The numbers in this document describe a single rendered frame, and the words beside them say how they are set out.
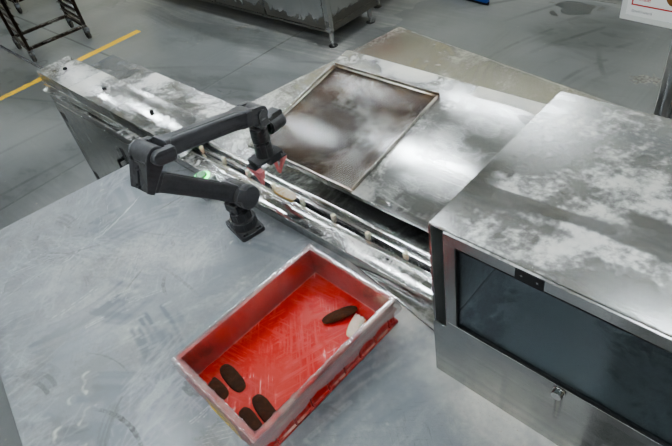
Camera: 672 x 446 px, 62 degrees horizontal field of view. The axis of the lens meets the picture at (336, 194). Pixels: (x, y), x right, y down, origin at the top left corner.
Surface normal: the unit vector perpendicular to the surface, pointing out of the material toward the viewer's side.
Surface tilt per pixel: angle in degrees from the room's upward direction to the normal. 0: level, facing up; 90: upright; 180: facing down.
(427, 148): 10
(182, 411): 0
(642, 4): 90
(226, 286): 0
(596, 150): 0
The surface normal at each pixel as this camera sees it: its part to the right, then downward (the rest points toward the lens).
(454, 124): -0.27, -0.64
